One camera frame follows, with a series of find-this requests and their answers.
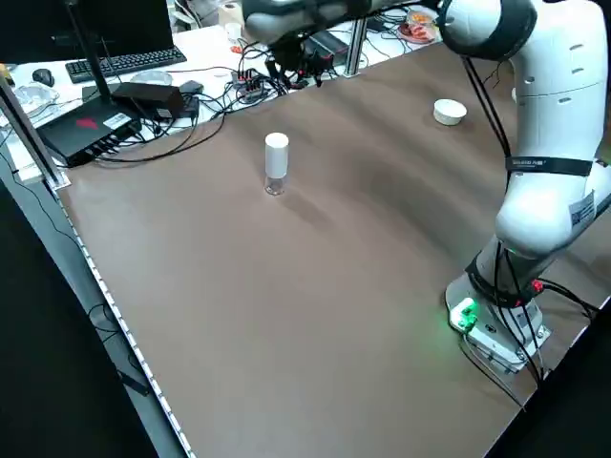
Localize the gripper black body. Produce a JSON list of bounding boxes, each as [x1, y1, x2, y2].
[[271, 31, 312, 73]]

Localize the white capped clear oil bottle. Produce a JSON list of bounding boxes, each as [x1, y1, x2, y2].
[[263, 133, 291, 197]]

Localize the clear glass bowl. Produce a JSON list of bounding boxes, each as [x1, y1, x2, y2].
[[405, 7, 441, 26]]

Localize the small white bowl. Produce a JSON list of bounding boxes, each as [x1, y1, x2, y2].
[[432, 98, 468, 127]]

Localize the black box with red label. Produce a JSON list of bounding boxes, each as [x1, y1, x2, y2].
[[305, 31, 350, 57]]

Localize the grey hub with red lights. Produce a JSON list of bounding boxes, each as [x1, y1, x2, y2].
[[231, 69, 269, 102]]

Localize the pink plate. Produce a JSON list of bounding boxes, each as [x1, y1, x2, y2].
[[398, 21, 443, 47]]

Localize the black power brick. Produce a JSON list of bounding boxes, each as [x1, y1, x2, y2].
[[112, 81, 186, 120]]

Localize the black keyboard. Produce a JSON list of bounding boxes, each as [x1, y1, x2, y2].
[[65, 49, 188, 85]]

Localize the black computer monitor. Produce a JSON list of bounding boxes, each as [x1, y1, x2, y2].
[[0, 0, 176, 66]]

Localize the black stand pole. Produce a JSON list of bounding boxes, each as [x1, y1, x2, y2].
[[65, 0, 119, 104]]

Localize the black box with red logo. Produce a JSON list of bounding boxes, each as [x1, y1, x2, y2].
[[36, 102, 144, 168]]

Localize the aluminium frame post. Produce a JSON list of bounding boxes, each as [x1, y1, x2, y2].
[[346, 17, 369, 78]]

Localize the black cable to box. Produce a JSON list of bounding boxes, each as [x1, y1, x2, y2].
[[95, 102, 226, 164]]

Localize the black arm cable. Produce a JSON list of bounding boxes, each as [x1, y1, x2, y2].
[[460, 52, 548, 385]]

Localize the aluminium side post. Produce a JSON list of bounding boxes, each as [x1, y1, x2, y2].
[[0, 71, 72, 192]]

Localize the aluminium table edge rail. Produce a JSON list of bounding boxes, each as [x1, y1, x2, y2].
[[51, 184, 198, 458]]

